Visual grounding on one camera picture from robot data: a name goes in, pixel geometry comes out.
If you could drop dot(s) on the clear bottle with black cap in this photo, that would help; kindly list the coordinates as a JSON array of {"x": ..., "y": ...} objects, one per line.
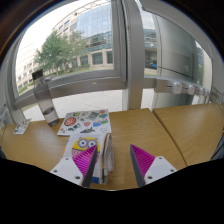
[{"x": 46, "y": 100}]

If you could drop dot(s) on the white wall socket strip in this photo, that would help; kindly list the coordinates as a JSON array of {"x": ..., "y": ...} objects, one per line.
[{"x": 183, "y": 88}]

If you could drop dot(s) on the green tree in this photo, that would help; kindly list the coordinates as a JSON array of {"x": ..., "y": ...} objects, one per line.
[{"x": 58, "y": 51}]

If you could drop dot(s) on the large sticker sheet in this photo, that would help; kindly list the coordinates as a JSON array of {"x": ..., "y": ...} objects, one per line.
[{"x": 86, "y": 121}]

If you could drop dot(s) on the white cartoon print towel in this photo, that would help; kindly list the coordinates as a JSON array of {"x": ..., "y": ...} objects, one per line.
[{"x": 85, "y": 141}]

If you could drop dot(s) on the glass fronted office building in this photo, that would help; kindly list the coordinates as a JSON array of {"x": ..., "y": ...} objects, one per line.
[{"x": 95, "y": 33}]

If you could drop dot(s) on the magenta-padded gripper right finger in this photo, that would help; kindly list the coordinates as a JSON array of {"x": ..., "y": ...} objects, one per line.
[{"x": 156, "y": 168}]

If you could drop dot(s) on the grey window frame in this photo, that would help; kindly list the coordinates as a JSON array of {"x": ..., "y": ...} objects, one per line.
[{"x": 133, "y": 66}]

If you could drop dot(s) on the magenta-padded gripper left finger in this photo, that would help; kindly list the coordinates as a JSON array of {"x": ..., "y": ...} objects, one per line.
[{"x": 71, "y": 170}]

